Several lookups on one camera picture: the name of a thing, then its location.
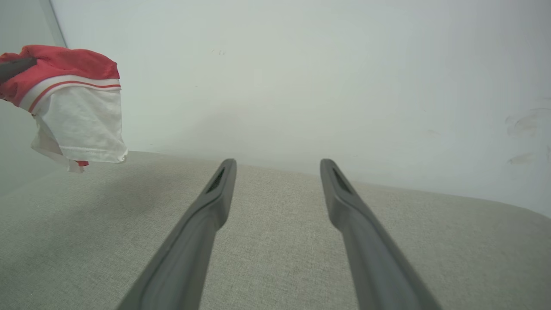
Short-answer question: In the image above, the grey fabric sofa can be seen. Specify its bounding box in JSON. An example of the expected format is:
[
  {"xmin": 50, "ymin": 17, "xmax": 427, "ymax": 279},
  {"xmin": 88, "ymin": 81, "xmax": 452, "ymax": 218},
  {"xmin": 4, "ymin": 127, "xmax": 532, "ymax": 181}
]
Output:
[{"xmin": 0, "ymin": 151, "xmax": 551, "ymax": 310}]

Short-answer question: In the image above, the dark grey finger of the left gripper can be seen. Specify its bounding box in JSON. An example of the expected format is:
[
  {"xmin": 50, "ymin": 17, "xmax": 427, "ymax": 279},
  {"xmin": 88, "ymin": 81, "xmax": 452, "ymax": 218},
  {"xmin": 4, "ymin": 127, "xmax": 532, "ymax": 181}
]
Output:
[{"xmin": 0, "ymin": 57, "xmax": 37, "ymax": 84}]

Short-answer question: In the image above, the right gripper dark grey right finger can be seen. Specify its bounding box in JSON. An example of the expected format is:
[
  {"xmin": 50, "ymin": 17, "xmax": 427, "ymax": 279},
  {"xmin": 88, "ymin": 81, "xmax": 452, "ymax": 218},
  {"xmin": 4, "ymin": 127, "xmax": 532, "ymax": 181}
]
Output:
[{"xmin": 320, "ymin": 158, "xmax": 442, "ymax": 310}]

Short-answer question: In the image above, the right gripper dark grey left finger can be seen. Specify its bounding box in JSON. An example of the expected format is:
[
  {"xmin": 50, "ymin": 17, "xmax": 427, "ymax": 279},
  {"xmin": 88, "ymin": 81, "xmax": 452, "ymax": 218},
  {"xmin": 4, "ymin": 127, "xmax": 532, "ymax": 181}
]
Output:
[{"xmin": 117, "ymin": 158, "xmax": 238, "ymax": 310}]

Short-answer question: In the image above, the red and white basketball jersey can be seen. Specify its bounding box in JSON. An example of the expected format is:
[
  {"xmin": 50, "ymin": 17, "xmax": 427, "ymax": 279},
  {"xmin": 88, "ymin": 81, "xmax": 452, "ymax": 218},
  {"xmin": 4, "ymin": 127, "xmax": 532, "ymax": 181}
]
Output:
[{"xmin": 0, "ymin": 45, "xmax": 128, "ymax": 174}]

